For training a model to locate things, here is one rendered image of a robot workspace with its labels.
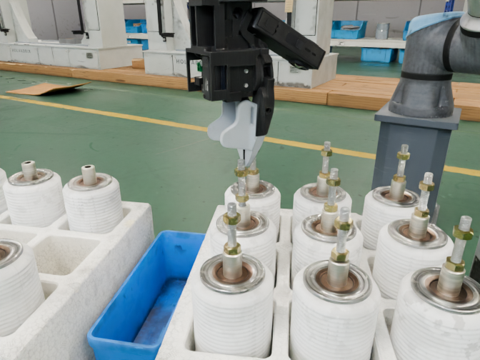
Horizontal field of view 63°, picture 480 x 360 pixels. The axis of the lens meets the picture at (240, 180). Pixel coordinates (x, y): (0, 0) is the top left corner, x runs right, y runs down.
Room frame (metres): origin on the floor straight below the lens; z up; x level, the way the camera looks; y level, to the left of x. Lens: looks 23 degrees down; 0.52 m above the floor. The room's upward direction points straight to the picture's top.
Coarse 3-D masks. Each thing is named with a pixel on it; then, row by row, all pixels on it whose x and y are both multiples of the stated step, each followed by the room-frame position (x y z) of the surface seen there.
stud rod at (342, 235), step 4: (344, 208) 0.36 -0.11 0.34; (348, 208) 0.36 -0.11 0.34; (340, 212) 0.36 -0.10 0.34; (344, 212) 0.35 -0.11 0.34; (348, 212) 0.35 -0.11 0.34; (340, 216) 0.35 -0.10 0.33; (344, 216) 0.35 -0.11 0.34; (348, 216) 0.35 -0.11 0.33; (340, 220) 0.36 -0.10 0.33; (344, 220) 0.35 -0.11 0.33; (348, 220) 0.35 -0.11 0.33; (340, 232) 0.35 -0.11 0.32; (344, 232) 0.35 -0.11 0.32; (340, 236) 0.35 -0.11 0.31; (344, 236) 0.35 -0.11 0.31; (340, 240) 0.35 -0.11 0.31; (344, 240) 0.35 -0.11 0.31; (336, 244) 0.36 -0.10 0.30; (340, 244) 0.35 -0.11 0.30; (344, 244) 0.35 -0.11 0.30; (336, 248) 0.36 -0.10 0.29; (340, 248) 0.35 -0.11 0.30; (344, 248) 0.35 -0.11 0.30; (340, 252) 0.35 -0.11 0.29
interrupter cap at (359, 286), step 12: (312, 264) 0.38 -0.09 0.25; (324, 264) 0.38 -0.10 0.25; (312, 276) 0.36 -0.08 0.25; (324, 276) 0.37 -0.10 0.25; (348, 276) 0.37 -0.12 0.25; (360, 276) 0.36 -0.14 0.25; (312, 288) 0.34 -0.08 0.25; (324, 288) 0.34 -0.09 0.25; (336, 288) 0.34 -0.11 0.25; (348, 288) 0.34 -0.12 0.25; (360, 288) 0.34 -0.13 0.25; (324, 300) 0.32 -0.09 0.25; (336, 300) 0.32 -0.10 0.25; (348, 300) 0.32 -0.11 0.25; (360, 300) 0.32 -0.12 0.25
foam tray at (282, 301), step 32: (288, 224) 0.61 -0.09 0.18; (288, 256) 0.51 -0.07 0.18; (288, 288) 0.43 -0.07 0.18; (192, 320) 0.37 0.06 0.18; (288, 320) 0.37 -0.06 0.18; (384, 320) 0.37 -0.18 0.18; (160, 352) 0.32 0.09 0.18; (192, 352) 0.32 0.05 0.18; (288, 352) 0.41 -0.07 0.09; (384, 352) 0.32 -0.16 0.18
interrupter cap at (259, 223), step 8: (256, 216) 0.50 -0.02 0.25; (264, 216) 0.50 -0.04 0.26; (216, 224) 0.48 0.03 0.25; (224, 224) 0.48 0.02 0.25; (256, 224) 0.48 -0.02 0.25; (264, 224) 0.48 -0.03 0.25; (224, 232) 0.46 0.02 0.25; (240, 232) 0.46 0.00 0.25; (248, 232) 0.46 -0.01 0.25; (256, 232) 0.46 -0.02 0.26
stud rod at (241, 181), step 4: (240, 160) 0.48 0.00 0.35; (244, 160) 0.49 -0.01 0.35; (240, 164) 0.48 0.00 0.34; (244, 164) 0.49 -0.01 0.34; (240, 168) 0.48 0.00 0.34; (244, 168) 0.48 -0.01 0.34; (244, 176) 0.48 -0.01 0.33; (240, 180) 0.48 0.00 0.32; (244, 180) 0.48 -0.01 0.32; (240, 184) 0.48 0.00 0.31; (244, 184) 0.48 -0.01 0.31; (240, 188) 0.48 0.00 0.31; (244, 188) 0.48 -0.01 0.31; (240, 192) 0.48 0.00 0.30; (244, 192) 0.48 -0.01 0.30; (240, 204) 0.48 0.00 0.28; (244, 204) 0.48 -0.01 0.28
